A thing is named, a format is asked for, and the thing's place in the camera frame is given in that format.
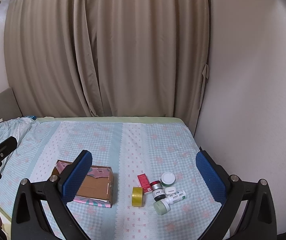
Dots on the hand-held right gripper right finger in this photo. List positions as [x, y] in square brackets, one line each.
[211, 177]

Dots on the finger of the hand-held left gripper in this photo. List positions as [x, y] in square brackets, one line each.
[5, 146]

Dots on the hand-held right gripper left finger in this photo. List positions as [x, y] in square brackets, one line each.
[77, 173]

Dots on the cardboard box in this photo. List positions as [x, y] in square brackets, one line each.
[95, 186]

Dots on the white pill bottle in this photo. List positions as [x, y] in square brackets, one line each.
[176, 196]

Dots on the green jar with white lid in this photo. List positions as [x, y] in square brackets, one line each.
[168, 178]

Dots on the white earbuds case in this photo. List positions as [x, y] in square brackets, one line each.
[170, 190]

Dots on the white jar with black lid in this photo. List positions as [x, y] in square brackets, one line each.
[159, 195]

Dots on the red lid cosmetic jar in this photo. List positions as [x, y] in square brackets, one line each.
[155, 186]

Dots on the pale green jar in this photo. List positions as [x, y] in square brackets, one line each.
[162, 207]

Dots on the yellow tape roll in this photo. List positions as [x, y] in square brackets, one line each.
[137, 196]

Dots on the red carton box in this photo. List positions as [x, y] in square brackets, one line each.
[144, 183]

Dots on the light blue crumpled quilt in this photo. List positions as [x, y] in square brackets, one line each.
[10, 130]

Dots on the grey padded headboard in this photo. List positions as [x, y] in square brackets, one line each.
[1, 106]

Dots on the small blue packet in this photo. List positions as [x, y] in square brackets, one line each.
[30, 117]

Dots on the pale green mattress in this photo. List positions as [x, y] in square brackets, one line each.
[107, 119]

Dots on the beige curtain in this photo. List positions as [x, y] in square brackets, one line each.
[107, 50]

